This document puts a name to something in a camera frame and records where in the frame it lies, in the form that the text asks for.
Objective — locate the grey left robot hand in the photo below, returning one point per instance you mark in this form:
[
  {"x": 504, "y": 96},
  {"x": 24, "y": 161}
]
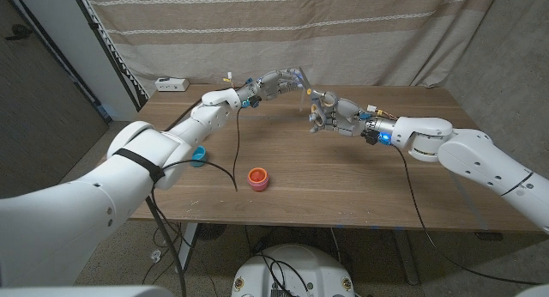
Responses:
[{"x": 274, "y": 84}]

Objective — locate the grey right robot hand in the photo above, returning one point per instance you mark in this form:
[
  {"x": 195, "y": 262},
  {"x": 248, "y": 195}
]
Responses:
[{"x": 347, "y": 119}]

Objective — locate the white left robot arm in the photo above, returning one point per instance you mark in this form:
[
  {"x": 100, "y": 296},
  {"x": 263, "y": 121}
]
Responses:
[{"x": 86, "y": 211}]

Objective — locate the white domed robot base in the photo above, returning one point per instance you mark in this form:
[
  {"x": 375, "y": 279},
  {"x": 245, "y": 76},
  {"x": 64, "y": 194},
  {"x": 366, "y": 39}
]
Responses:
[{"x": 309, "y": 267}]

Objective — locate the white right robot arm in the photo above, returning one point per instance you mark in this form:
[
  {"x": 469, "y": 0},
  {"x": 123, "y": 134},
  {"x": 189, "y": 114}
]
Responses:
[{"x": 472, "y": 155}]

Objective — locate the beige striped curtain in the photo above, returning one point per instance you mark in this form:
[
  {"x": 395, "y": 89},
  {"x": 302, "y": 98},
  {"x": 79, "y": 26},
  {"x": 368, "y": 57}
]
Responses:
[{"x": 279, "y": 31}]

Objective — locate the orange plastic cup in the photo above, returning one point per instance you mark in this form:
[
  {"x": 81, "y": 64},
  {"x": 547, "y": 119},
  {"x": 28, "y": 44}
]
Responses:
[{"x": 257, "y": 175}]

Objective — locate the white power strip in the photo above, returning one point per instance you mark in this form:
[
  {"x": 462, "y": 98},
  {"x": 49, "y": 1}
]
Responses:
[{"x": 171, "y": 84}]

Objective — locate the teal plastic cup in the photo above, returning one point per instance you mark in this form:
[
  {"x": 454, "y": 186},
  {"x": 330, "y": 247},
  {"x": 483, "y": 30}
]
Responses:
[{"x": 199, "y": 156}]

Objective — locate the pink plastic cup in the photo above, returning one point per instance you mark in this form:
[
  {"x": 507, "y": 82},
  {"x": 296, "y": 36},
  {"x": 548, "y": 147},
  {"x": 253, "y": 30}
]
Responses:
[{"x": 258, "y": 187}]

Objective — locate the grey table leg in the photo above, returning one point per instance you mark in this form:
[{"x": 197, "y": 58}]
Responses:
[{"x": 405, "y": 258}]

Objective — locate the black round floor object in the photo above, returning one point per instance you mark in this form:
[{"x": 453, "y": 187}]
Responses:
[{"x": 210, "y": 231}]

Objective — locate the white table leg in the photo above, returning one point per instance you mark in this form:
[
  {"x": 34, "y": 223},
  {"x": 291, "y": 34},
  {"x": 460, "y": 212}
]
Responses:
[{"x": 188, "y": 250}]

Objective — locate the black curtain stand pole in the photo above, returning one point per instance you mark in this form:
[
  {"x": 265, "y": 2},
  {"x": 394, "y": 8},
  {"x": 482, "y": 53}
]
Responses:
[{"x": 93, "y": 26}]

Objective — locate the white floor plug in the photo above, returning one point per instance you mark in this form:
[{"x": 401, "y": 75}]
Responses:
[{"x": 156, "y": 256}]

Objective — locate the dark textured door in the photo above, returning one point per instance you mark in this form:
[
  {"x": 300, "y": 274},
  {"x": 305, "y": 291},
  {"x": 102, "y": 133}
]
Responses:
[{"x": 38, "y": 116}]

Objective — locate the white robot torso edge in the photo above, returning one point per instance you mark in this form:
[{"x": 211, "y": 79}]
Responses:
[{"x": 86, "y": 291}]

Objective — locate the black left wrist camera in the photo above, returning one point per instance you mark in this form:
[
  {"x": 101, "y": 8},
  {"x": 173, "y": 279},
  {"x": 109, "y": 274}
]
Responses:
[{"x": 254, "y": 101}]

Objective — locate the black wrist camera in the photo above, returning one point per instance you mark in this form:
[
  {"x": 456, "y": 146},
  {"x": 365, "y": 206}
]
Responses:
[
  {"x": 372, "y": 137},
  {"x": 254, "y": 101}
]

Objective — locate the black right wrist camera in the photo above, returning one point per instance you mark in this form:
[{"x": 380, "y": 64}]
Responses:
[{"x": 372, "y": 137}]

